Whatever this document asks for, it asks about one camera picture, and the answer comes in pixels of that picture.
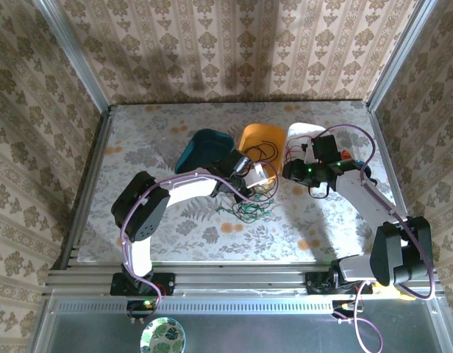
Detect white plastic bin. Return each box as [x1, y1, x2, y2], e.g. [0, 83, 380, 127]
[282, 122, 326, 178]

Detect teal plastic bin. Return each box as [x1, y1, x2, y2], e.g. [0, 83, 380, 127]
[174, 129, 235, 177]

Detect orange plastic bin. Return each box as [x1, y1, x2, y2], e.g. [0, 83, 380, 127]
[238, 123, 287, 185]

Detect blue round object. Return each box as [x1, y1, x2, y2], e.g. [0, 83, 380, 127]
[353, 159, 378, 185]

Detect floral tablecloth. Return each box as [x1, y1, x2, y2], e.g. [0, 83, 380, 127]
[76, 101, 401, 263]

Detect leaf pattern bowl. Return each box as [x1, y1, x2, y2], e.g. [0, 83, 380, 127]
[139, 316, 187, 353]

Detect yellow object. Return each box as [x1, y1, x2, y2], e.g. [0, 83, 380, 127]
[373, 281, 427, 303]

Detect green cable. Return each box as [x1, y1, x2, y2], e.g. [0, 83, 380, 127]
[215, 199, 276, 224]

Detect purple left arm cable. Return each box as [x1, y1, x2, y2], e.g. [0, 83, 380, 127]
[119, 160, 281, 321]

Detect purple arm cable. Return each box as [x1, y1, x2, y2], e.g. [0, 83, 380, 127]
[119, 160, 281, 321]
[312, 124, 436, 353]

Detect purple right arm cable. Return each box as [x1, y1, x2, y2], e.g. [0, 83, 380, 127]
[312, 124, 436, 353]

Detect aluminium side rail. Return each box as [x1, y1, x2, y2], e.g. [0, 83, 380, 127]
[60, 105, 115, 268]
[366, 104, 410, 221]

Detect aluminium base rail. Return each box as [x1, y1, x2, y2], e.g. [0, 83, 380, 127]
[41, 261, 446, 296]

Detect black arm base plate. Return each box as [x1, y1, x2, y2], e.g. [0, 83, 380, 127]
[305, 271, 364, 296]
[110, 272, 176, 296]

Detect slotted cable duct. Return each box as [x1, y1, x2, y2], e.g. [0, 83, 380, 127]
[49, 298, 360, 314]

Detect aluminium frame post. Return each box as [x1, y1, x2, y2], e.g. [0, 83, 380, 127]
[366, 0, 439, 108]
[33, 0, 112, 108]

